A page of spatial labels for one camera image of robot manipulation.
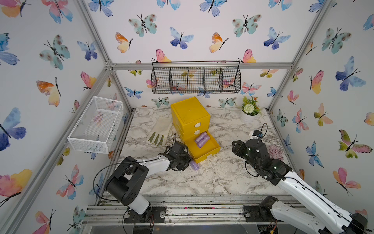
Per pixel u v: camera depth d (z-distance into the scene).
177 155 0.74
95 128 0.85
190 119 0.86
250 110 0.99
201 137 1.01
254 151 0.55
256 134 0.65
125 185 0.44
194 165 0.89
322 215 0.42
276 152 0.85
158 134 1.04
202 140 0.99
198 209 0.77
